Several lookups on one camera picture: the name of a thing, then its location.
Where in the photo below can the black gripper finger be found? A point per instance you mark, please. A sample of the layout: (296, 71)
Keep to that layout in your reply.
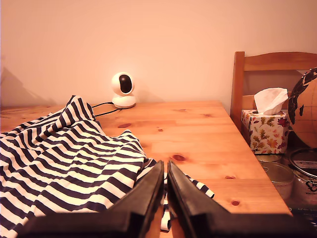
(185, 196)
(146, 196)

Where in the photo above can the navy white striped t-shirt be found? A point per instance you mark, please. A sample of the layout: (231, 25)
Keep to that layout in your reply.
(69, 161)

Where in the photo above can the silver tin can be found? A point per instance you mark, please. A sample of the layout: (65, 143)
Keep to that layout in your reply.
(280, 178)

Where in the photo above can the floral tissue box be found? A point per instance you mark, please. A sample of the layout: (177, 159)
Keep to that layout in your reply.
(267, 134)

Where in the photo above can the clear plastic tub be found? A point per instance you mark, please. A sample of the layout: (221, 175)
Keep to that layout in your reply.
(305, 183)

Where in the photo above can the white tissue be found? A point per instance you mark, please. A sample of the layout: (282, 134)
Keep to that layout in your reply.
(270, 100)

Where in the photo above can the cork globe black continents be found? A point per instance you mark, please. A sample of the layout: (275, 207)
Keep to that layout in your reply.
(307, 116)

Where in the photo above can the wooden chair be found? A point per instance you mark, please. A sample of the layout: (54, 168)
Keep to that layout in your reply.
(267, 62)

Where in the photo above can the white dome security camera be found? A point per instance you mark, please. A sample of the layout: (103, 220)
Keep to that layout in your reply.
(123, 86)

